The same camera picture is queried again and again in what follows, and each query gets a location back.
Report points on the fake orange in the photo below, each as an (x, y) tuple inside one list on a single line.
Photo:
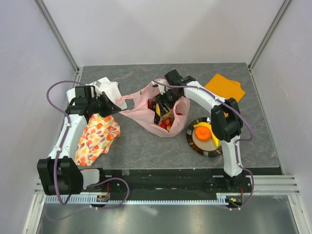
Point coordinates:
[(203, 133)]

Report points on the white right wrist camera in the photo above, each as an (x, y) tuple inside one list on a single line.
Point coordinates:
[(157, 87)]

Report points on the dark rimmed ceramic plate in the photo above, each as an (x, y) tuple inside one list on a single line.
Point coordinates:
[(203, 148)]

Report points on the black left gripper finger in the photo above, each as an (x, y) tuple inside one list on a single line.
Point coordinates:
[(112, 109), (106, 100)]

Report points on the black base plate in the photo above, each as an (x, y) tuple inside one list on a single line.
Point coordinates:
[(210, 181)]

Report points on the fake purple grapes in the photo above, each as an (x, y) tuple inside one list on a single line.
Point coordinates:
[(152, 104)]

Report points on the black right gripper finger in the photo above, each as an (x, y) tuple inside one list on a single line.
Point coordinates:
[(171, 112), (161, 101)]

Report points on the orange cloth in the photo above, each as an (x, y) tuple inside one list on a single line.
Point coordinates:
[(225, 88)]

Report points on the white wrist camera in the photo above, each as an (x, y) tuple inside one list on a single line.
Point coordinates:
[(157, 87), (95, 87)]

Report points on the floral patterned cloth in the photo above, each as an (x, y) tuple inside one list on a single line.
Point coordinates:
[(96, 139)]

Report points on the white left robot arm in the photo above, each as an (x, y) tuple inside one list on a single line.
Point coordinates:
[(58, 173)]

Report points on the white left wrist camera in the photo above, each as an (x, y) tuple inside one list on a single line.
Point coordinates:
[(95, 87)]

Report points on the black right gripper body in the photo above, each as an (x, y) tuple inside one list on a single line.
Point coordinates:
[(170, 96)]

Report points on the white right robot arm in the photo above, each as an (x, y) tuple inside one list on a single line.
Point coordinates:
[(225, 118)]

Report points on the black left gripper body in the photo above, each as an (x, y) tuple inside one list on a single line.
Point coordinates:
[(99, 106)]

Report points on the pink plastic bag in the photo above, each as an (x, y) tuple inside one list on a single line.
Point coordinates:
[(145, 116)]

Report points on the white cloth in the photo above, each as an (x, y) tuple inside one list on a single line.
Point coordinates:
[(112, 91)]

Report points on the yellow fake banana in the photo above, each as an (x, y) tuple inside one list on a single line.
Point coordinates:
[(214, 139)]

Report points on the grey cable duct rail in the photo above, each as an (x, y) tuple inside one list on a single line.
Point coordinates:
[(94, 199)]

